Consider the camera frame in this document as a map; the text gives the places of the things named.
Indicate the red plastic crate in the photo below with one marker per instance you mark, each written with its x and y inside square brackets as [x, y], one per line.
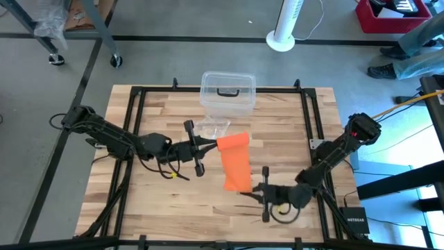
[381, 26]

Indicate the black Netgear network switch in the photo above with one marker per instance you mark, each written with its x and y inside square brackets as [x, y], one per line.
[354, 220]

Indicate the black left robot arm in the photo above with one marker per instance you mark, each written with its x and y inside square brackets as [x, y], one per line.
[104, 133]

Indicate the brown cardboard sheet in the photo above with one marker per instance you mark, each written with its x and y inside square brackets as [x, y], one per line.
[74, 22]

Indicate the clear plastic bag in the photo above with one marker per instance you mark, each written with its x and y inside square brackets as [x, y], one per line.
[215, 128]

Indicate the black desk frame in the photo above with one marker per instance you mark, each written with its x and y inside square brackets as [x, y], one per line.
[399, 180]

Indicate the grey metal wheeled workbench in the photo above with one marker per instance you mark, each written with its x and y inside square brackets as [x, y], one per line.
[100, 27]

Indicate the black keyboard device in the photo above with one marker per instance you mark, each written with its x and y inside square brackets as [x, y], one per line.
[406, 5]

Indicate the black metal table frame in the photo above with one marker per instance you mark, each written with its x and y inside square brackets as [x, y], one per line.
[222, 89]

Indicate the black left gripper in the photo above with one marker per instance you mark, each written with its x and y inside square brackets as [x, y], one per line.
[189, 152]

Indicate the orange elastic bandage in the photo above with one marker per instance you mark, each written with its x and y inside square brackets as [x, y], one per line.
[236, 163]

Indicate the white tower fan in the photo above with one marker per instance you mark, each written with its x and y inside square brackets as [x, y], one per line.
[282, 41]

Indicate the white paper sheet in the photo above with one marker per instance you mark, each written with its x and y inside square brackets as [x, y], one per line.
[388, 14]

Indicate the crumpled clear plastic sheet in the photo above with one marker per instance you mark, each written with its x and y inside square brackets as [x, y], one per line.
[50, 21]

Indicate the person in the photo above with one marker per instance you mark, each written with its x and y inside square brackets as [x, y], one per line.
[419, 64]

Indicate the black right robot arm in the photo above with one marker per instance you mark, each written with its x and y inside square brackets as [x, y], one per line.
[333, 152]

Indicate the clear plastic storage box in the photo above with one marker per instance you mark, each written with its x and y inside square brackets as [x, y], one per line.
[225, 112]

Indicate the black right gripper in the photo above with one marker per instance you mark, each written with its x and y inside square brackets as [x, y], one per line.
[277, 195]

